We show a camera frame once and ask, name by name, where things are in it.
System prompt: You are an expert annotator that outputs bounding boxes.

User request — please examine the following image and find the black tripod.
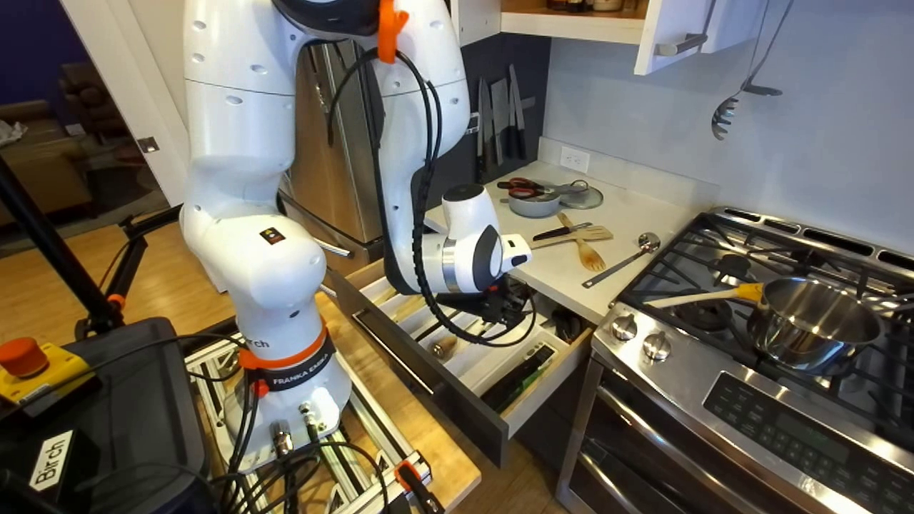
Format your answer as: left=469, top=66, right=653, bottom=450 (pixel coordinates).
left=0, top=153, right=153, bottom=341

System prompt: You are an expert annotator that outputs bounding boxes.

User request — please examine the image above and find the wooden kitchen drawer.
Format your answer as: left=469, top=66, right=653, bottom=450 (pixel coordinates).
left=324, top=253, right=596, bottom=466

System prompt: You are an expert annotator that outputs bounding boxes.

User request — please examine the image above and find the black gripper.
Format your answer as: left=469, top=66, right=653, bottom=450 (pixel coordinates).
left=466, top=283, right=536, bottom=329

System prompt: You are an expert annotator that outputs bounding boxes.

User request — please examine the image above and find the stainless steel pot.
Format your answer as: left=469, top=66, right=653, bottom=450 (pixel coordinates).
left=750, top=274, right=884, bottom=376

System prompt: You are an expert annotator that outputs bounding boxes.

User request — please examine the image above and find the wooden handled metal tool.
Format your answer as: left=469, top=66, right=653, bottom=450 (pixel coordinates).
left=429, top=330, right=461, bottom=361

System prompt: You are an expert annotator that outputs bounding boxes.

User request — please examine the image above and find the small black handled knife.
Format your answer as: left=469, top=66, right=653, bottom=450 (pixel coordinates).
left=529, top=219, right=593, bottom=243

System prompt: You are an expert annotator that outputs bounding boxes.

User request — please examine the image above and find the glass pot lid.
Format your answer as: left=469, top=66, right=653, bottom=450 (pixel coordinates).
left=556, top=179, right=607, bottom=210

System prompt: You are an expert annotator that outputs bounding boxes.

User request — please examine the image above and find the white cabinet door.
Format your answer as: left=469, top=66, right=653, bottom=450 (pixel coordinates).
left=631, top=0, right=766, bottom=76

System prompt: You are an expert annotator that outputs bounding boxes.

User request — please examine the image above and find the yellow handled metal utensil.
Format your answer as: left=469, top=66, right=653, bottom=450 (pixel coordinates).
left=644, top=279, right=770, bottom=314

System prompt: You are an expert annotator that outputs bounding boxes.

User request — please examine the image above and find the brown sofa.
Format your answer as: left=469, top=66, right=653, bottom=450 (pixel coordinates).
left=0, top=96, right=99, bottom=229

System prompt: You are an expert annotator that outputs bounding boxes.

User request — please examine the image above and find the white printed label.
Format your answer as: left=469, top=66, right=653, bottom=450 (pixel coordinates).
left=24, top=429, right=76, bottom=497

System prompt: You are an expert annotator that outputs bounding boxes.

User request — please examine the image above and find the wooden spatula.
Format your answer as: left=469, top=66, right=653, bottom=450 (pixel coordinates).
left=553, top=209, right=607, bottom=274

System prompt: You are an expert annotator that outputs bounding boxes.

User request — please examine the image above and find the red kitchen tool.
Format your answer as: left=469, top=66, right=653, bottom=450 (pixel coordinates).
left=493, top=174, right=544, bottom=200

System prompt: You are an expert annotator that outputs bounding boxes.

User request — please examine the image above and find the white wall outlet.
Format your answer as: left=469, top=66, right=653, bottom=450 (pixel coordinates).
left=556, top=143, right=593, bottom=174

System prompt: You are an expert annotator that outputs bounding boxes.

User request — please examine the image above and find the green plastic item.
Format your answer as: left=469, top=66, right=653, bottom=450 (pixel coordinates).
left=503, top=349, right=553, bottom=396

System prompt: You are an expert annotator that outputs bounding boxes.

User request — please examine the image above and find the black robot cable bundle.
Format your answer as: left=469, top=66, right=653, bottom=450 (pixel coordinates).
left=324, top=46, right=541, bottom=350

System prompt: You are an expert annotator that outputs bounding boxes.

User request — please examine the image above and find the stainless steel gas stove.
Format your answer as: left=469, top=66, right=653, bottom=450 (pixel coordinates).
left=553, top=209, right=914, bottom=514

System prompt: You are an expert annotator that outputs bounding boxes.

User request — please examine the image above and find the white plastic cutlery tray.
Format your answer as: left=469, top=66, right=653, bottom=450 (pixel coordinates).
left=366, top=269, right=540, bottom=396

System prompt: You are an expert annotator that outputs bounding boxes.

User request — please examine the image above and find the grey bowl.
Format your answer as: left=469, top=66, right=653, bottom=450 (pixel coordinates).
left=504, top=184, right=566, bottom=219

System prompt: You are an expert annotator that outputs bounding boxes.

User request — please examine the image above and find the orange cable clip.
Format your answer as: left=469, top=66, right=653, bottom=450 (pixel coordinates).
left=374, top=0, right=411, bottom=66

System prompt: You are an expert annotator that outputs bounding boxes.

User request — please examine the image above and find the hanging black slotted spoon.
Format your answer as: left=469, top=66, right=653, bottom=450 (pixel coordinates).
left=709, top=0, right=784, bottom=143

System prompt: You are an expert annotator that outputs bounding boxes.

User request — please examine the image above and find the wall mounted knife set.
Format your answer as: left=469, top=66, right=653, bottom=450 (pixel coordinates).
left=469, top=60, right=536, bottom=170

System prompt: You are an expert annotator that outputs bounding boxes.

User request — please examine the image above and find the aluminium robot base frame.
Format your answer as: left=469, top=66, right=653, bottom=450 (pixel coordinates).
left=182, top=336, right=437, bottom=514

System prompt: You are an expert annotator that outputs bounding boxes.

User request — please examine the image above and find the wooden table board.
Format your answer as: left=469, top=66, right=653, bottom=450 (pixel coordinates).
left=310, top=289, right=484, bottom=510

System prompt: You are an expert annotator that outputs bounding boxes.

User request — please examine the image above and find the red emergency stop button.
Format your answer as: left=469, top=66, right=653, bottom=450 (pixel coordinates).
left=0, top=333, right=94, bottom=409

